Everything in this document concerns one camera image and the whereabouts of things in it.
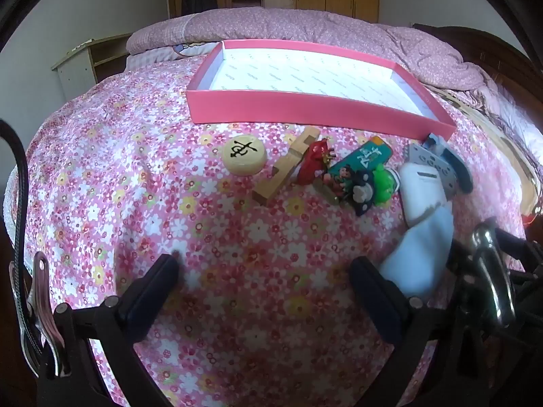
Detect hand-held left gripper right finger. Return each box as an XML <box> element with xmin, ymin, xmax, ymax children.
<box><xmin>350</xmin><ymin>256</ymin><xmax>463</xmax><ymax>407</ymax></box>

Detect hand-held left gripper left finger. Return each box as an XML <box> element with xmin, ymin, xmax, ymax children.
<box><xmin>54</xmin><ymin>253</ymin><xmax>181</xmax><ymax>407</ymax></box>

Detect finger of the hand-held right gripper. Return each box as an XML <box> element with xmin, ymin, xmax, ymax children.
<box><xmin>445</xmin><ymin>239</ymin><xmax>543</xmax><ymax>407</ymax></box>
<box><xmin>484</xmin><ymin>218</ymin><xmax>543</xmax><ymax>274</ymax></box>

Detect white oval case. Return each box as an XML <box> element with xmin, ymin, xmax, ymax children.
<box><xmin>377</xmin><ymin>206</ymin><xmax>454</xmax><ymax>299</ymax></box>

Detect white charger plug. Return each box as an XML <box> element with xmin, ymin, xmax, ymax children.
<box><xmin>401</xmin><ymin>164</ymin><xmax>452</xmax><ymax>227</ymax></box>

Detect green frog toy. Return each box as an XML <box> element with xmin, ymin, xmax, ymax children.
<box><xmin>369</xmin><ymin>165</ymin><xmax>401</xmax><ymax>206</ymax></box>

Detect wooden puzzle block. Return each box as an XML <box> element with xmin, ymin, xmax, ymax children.
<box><xmin>251</xmin><ymin>126</ymin><xmax>320</xmax><ymax>208</ymax></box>

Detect round wooden chess piece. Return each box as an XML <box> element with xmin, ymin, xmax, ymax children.
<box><xmin>223</xmin><ymin>133</ymin><xmax>268</xmax><ymax>175</ymax></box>

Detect pink cardboard box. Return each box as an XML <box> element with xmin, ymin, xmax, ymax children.
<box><xmin>186</xmin><ymin>39</ymin><xmax>456</xmax><ymax>140</ymax></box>

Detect black and white cow figure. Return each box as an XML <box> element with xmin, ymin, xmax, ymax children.
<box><xmin>345</xmin><ymin>170</ymin><xmax>376</xmax><ymax>217</ymax></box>

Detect pink floral bed sheet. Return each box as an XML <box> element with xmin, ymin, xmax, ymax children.
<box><xmin>4</xmin><ymin>51</ymin><xmax>531</xmax><ymax>407</ymax></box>

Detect grey blue gadget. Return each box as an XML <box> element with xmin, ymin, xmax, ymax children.
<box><xmin>407</xmin><ymin>142</ymin><xmax>461</xmax><ymax>198</ymax></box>

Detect small doll figurine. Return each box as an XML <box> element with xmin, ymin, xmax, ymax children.
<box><xmin>322</xmin><ymin>165</ymin><xmax>355</xmax><ymax>204</ymax></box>

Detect red figurine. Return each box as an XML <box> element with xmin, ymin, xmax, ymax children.
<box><xmin>297</xmin><ymin>138</ymin><xmax>336</xmax><ymax>186</ymax></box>

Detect dark wooden headboard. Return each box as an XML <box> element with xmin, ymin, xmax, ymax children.
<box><xmin>413</xmin><ymin>23</ymin><xmax>543</xmax><ymax>106</ymax></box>

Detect bedside cabinet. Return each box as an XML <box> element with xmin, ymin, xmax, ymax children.
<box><xmin>51</xmin><ymin>33</ymin><xmax>133</xmax><ymax>102</ymax></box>

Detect cartoon print pillow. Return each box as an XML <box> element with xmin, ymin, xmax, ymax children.
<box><xmin>170</xmin><ymin>41</ymin><xmax>221</xmax><ymax>59</ymax></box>

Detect pink quilt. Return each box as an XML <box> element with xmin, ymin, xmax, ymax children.
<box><xmin>126</xmin><ymin>7</ymin><xmax>488</xmax><ymax>90</ymax></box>

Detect black cable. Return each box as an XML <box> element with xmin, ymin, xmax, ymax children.
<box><xmin>0</xmin><ymin>119</ymin><xmax>47</xmax><ymax>361</ymax></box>

